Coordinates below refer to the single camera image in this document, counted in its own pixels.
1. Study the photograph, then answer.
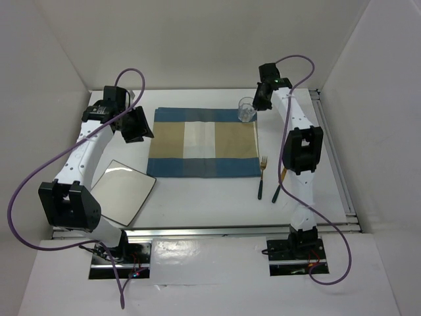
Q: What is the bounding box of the front aluminium rail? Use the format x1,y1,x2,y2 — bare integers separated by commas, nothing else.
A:
52,221,361,240

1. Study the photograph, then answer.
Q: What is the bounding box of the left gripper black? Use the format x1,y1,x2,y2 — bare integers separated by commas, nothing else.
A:
116,105,153,144

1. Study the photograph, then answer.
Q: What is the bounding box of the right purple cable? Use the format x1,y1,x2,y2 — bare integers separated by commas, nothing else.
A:
274,55,353,284

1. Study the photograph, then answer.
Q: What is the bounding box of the purple cable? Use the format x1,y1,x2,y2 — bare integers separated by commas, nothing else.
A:
274,55,353,284
6,68,146,310

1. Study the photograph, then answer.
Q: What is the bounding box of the blue beige white cloth placemat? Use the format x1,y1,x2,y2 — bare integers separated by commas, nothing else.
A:
147,107,260,178

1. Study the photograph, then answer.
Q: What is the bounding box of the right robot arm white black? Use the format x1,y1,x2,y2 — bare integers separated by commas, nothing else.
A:
253,63,324,260

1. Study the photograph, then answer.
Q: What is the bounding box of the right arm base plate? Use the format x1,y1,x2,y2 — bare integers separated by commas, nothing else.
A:
261,239,330,277

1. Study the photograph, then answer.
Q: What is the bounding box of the clear plastic cup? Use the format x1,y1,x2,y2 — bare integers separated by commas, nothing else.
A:
237,97,256,122

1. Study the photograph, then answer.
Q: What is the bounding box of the square white plate dark rim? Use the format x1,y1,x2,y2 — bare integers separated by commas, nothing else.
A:
91,160,157,227

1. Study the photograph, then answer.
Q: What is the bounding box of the gold knife green handle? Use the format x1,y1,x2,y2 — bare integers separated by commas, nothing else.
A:
271,167,287,203

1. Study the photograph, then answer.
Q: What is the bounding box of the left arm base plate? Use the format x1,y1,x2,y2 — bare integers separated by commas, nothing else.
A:
88,242,152,280

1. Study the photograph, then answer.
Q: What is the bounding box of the right side aluminium rail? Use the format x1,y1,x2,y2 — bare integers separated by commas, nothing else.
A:
309,90,360,225

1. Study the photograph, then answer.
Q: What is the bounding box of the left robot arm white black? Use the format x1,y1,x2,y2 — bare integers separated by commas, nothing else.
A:
38,86,154,263

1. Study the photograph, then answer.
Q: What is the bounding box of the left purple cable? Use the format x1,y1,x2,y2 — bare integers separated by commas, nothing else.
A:
6,68,146,310

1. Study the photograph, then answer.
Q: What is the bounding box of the aluminium rail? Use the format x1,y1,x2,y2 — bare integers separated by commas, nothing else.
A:
52,221,361,240
309,90,360,225

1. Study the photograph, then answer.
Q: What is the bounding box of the gold fork green handle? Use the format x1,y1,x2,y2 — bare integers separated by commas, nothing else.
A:
257,156,268,200

